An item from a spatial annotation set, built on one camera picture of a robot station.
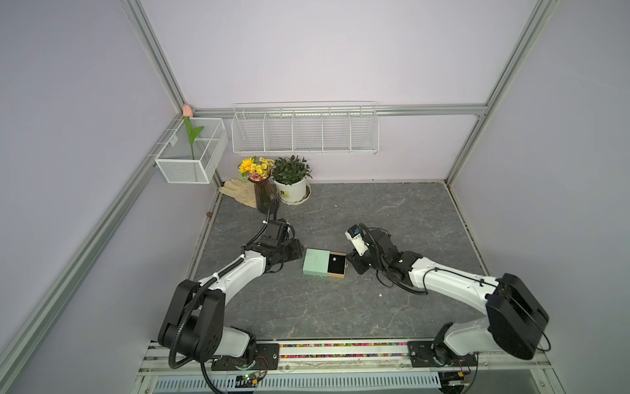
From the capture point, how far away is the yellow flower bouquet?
0.93 meters

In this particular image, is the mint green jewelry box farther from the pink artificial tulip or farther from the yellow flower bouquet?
the pink artificial tulip

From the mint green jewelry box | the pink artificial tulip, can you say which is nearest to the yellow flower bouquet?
the pink artificial tulip

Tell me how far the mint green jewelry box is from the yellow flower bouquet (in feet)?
1.13

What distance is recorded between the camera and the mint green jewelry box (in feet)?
2.97
